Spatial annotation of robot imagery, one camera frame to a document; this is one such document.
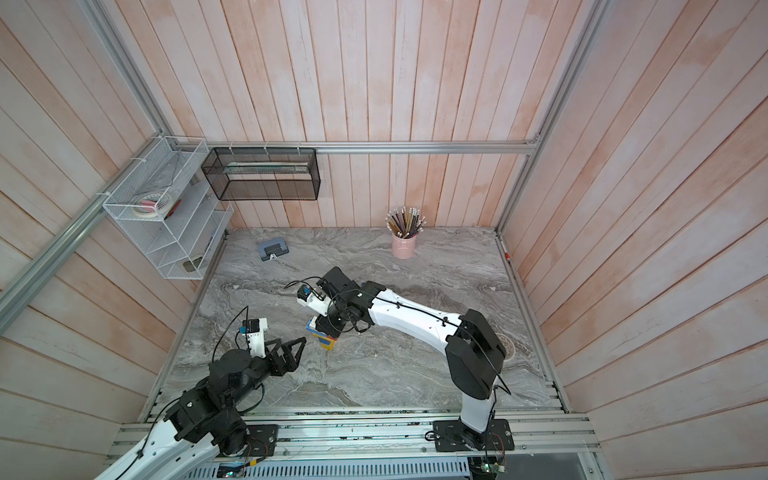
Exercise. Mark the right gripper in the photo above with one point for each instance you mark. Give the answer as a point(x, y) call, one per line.
point(325, 324)

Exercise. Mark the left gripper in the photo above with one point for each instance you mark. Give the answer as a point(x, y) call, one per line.
point(291, 363)

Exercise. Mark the yellow long lego brick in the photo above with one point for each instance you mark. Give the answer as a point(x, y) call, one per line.
point(324, 341)

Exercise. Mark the blue lego brick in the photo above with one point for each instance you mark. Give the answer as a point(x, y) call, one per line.
point(312, 328)

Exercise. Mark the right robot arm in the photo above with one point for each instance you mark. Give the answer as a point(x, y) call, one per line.
point(474, 353)

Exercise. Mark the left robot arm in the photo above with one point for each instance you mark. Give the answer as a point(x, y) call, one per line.
point(206, 421)

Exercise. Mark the pink pencil cup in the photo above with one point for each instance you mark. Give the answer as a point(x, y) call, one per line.
point(403, 248)

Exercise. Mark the blue grey stapler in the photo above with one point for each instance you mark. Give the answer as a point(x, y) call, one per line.
point(272, 249)

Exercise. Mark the bundle of pencils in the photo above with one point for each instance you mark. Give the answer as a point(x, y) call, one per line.
point(405, 222)

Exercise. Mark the black mesh basket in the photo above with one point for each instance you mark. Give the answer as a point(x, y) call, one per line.
point(263, 173)

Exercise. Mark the tape roll on shelf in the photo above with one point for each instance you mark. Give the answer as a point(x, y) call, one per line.
point(152, 205)

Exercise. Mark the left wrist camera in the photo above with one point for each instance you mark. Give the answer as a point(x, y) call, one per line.
point(254, 332)

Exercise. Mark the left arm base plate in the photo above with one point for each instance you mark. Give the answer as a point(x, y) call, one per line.
point(251, 441)

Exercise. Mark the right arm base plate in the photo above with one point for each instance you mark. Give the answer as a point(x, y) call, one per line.
point(454, 436)

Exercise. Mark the white wire shelf rack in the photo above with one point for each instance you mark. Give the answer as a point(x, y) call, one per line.
point(182, 245)

